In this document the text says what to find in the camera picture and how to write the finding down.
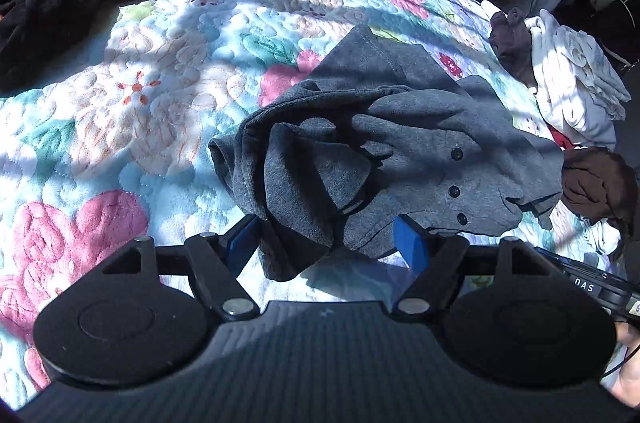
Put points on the red garment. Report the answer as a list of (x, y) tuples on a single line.
[(562, 137)]

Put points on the brown garment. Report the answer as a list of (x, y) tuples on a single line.
[(597, 185)]

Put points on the white crumpled garment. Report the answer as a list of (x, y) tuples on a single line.
[(575, 73)]

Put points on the grey buttoned shirt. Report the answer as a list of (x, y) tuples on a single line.
[(400, 143)]

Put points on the dark purple garment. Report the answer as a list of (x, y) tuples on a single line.
[(512, 40)]

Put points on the person's right hand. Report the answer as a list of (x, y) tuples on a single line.
[(627, 370)]

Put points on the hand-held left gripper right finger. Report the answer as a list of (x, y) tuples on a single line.
[(410, 243)]

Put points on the floral quilted blanket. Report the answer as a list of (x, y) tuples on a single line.
[(165, 103)]

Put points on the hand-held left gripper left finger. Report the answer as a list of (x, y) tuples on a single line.
[(241, 239)]

